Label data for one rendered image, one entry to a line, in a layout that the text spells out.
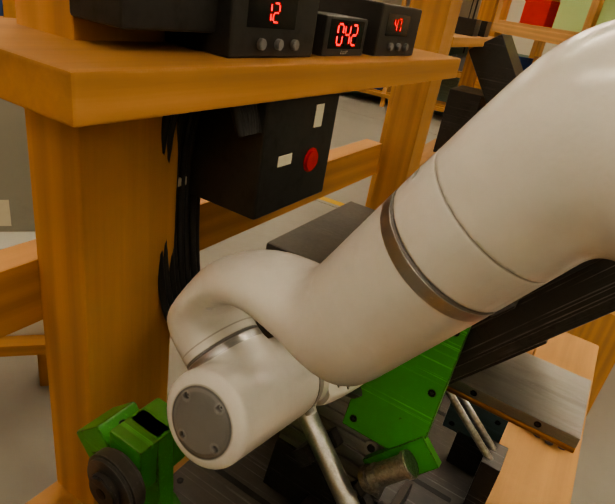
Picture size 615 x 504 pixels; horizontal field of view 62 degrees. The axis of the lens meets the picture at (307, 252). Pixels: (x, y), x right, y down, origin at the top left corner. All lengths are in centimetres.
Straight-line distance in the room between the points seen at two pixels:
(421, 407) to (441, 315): 45
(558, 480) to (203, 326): 81
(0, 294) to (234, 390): 36
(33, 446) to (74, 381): 149
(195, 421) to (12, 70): 30
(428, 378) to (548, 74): 53
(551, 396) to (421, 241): 65
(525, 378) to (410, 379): 24
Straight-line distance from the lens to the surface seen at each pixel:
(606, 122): 23
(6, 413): 238
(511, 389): 86
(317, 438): 77
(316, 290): 33
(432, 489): 99
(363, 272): 29
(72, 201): 60
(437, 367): 71
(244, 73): 53
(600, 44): 25
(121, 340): 72
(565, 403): 89
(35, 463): 218
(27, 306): 73
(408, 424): 75
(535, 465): 112
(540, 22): 442
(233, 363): 45
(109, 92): 42
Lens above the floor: 161
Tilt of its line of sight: 26 degrees down
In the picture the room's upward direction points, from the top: 10 degrees clockwise
